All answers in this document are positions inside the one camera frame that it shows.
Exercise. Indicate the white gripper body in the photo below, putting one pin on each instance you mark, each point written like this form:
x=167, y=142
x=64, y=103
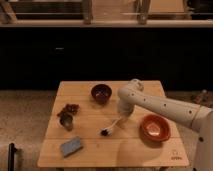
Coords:
x=124, y=108

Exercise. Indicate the white dish brush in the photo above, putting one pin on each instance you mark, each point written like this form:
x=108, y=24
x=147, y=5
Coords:
x=109, y=129

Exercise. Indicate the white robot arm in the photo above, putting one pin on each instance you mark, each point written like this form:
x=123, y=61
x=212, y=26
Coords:
x=196, y=117

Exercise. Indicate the dark red bowl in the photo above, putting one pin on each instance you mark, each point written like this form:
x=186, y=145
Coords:
x=101, y=93

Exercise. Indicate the orange bowl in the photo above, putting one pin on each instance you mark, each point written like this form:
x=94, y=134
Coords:
x=155, y=128

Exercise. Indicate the wooden folding table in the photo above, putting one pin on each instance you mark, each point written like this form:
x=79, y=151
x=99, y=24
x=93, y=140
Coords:
x=123, y=148

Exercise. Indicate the brown crumb pile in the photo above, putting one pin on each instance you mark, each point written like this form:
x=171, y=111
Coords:
x=70, y=109

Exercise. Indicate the small metal cup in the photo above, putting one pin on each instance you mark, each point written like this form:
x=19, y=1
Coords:
x=67, y=122

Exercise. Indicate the black bar object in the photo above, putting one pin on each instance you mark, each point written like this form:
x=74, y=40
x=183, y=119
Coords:
x=11, y=154

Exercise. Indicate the wooden shelf rail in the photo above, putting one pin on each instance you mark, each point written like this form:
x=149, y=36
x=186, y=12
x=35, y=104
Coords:
x=107, y=13

